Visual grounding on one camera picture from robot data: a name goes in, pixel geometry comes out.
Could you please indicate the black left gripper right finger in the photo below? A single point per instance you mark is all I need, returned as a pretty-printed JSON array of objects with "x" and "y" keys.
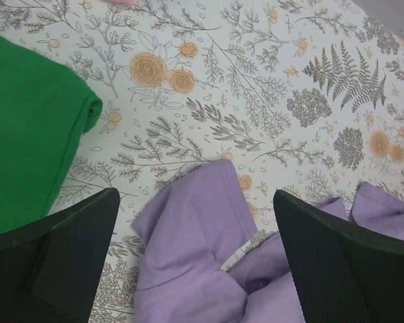
[{"x": 342, "y": 272}]

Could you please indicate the green folded t shirt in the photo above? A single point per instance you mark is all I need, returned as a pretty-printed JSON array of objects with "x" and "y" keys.
[{"x": 45, "y": 108}]

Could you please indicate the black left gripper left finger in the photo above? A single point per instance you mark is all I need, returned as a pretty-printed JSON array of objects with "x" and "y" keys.
[{"x": 50, "y": 269}]

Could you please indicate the lilac purple t shirt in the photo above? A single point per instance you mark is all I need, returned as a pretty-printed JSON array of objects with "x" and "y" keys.
[{"x": 199, "y": 221}]

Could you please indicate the floral patterned table cloth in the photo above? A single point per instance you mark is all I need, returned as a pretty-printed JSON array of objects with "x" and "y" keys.
[{"x": 307, "y": 96}]

